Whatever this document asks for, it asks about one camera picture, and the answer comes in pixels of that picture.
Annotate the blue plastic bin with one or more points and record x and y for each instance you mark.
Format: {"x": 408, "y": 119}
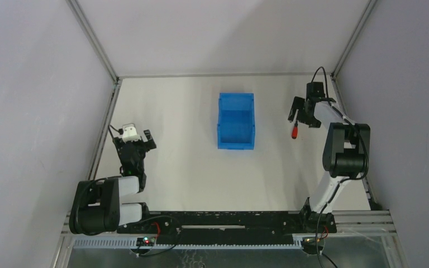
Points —
{"x": 236, "y": 121}

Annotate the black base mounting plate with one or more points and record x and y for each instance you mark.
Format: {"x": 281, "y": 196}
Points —
{"x": 258, "y": 228}

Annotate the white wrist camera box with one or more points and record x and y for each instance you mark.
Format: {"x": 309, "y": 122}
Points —
{"x": 130, "y": 133}

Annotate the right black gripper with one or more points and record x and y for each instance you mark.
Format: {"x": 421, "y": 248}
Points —
{"x": 306, "y": 109}

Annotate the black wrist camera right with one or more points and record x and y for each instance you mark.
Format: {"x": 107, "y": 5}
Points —
{"x": 315, "y": 90}

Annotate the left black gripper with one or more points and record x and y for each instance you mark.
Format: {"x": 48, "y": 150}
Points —
{"x": 139, "y": 144}

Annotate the small green circuit board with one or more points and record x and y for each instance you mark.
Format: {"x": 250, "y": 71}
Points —
{"x": 145, "y": 241}

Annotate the red-handled screwdriver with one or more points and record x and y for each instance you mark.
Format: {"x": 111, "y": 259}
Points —
{"x": 294, "y": 134}

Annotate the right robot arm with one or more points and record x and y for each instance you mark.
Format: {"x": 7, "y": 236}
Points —
{"x": 345, "y": 155}

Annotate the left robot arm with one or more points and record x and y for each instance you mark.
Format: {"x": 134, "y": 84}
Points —
{"x": 97, "y": 207}

